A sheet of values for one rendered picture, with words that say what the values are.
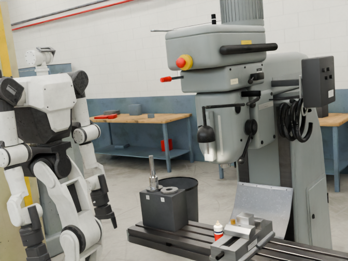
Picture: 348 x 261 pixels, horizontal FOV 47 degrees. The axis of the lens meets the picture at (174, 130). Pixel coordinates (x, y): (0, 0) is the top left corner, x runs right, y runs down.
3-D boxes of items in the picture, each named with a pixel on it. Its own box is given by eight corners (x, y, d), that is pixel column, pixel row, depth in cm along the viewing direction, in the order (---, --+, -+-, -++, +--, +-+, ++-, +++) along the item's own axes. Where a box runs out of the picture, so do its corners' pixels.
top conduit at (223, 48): (227, 54, 147) (226, 44, 147) (217, 55, 150) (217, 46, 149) (278, 50, 182) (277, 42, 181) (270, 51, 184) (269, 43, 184)
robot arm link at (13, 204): (12, 228, 166) (2, 197, 166) (30, 220, 173) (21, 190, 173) (20, 226, 162) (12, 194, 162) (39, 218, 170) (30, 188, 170)
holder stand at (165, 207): (175, 232, 201) (171, 194, 198) (142, 225, 215) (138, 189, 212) (188, 223, 211) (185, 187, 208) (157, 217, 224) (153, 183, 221)
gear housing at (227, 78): (229, 91, 157) (227, 66, 156) (179, 93, 173) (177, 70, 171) (266, 83, 183) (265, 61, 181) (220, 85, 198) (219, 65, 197)
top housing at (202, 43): (215, 67, 148) (212, 23, 145) (161, 72, 164) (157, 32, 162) (270, 60, 184) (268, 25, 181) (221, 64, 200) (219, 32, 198)
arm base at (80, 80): (56, 100, 204) (46, 80, 199) (71, 89, 213) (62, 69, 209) (77, 98, 196) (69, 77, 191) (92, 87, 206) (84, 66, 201)
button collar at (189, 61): (190, 69, 153) (189, 54, 152) (178, 70, 157) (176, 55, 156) (193, 69, 154) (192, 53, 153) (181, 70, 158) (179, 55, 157)
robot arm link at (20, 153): (4, 196, 167) (-9, 151, 166) (25, 189, 175) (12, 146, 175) (19, 192, 161) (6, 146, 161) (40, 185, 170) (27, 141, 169)
